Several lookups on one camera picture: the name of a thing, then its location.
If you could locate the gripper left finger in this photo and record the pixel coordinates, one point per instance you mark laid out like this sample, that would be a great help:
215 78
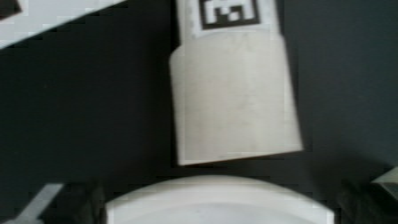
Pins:
68 203

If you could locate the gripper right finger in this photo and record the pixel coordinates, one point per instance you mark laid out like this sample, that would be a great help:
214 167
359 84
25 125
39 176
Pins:
368 201

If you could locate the white round table top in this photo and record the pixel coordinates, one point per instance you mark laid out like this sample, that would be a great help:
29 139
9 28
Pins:
215 199

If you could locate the white cylindrical table leg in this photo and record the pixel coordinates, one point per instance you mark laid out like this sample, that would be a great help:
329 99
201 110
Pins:
235 110

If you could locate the white marker tag sheet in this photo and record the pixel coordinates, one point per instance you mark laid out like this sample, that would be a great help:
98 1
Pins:
43 15

